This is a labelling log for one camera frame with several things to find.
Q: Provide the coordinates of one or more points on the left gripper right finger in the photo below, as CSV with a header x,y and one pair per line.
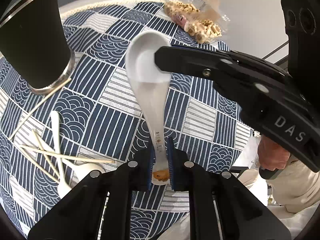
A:
x,y
221,207

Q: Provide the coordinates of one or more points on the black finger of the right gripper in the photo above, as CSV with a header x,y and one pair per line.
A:
x,y
200,64

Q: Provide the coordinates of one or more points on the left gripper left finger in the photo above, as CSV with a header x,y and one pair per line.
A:
x,y
99,206

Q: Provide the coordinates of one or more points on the white ceramic soup spoon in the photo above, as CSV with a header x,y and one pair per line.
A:
x,y
150,86

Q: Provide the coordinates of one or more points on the white forearm sleeve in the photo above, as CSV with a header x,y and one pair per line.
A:
x,y
296,187

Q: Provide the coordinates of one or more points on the right hand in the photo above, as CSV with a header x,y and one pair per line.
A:
x,y
271,155

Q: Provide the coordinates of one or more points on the wooden chopstick short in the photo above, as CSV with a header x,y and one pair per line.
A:
x,y
45,165

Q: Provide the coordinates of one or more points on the clear box of cookies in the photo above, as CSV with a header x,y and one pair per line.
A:
x,y
201,19

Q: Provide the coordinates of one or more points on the blue white patterned tablecloth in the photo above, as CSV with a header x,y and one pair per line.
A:
x,y
100,114

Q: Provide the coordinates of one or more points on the black metal utensil cup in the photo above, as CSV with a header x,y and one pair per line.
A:
x,y
33,42

